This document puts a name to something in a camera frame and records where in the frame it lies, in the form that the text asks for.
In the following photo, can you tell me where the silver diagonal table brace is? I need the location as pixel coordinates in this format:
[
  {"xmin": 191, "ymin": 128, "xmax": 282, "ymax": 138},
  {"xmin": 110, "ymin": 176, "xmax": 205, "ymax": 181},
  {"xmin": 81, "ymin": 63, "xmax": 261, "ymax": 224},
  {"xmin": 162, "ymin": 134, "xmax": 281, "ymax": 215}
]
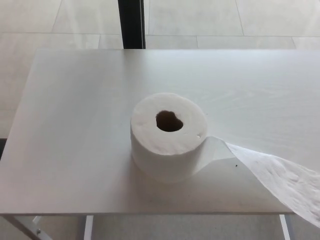
[{"xmin": 0, "ymin": 215, "xmax": 55, "ymax": 240}]

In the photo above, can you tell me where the black vertical pillar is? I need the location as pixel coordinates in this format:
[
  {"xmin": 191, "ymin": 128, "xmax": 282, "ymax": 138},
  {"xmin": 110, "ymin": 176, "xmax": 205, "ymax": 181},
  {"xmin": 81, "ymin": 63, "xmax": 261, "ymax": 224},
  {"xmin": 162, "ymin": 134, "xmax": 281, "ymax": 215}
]
[{"xmin": 118, "ymin": 0, "xmax": 147, "ymax": 50}]

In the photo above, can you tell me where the white table leg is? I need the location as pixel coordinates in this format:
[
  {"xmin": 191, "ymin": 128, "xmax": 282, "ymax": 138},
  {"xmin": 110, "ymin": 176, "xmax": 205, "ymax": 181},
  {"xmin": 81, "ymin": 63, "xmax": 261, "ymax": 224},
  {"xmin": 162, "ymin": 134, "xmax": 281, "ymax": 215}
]
[
  {"xmin": 279, "ymin": 213, "xmax": 294, "ymax": 240},
  {"xmin": 83, "ymin": 215, "xmax": 95, "ymax": 240}
]

